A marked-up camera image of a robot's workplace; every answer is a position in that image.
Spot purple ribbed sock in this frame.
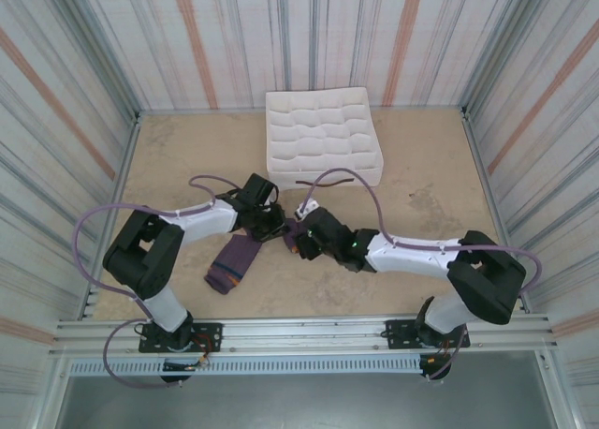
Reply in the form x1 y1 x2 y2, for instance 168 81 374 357
284 218 308 254
203 234 264 295

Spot white fabric divider box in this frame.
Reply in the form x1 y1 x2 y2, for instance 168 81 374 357
264 85 386 190

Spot brown box handle strap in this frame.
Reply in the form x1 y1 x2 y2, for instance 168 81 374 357
295 178 356 187

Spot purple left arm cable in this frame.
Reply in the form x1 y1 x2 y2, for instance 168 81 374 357
74 174 244 391

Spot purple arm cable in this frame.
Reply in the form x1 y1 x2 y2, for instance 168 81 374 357
74 174 244 391
303 167 542 382

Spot aluminium mounting rail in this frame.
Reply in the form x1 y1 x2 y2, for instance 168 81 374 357
49 312 561 359

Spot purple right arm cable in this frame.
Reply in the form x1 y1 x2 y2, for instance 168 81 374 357
303 167 542 382

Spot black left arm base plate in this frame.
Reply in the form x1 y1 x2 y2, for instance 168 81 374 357
138 322 224 354

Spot slotted grey cable tray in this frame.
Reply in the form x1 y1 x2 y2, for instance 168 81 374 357
68 357 422 377

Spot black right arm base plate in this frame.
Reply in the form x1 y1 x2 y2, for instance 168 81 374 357
384 319 469 350

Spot aluminium side frame rail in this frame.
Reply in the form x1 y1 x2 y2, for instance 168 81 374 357
460 105 533 314
77 111 142 321

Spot black connector with orange wires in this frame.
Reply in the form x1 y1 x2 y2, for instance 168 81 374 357
420 339 458 369
162 333 222 372

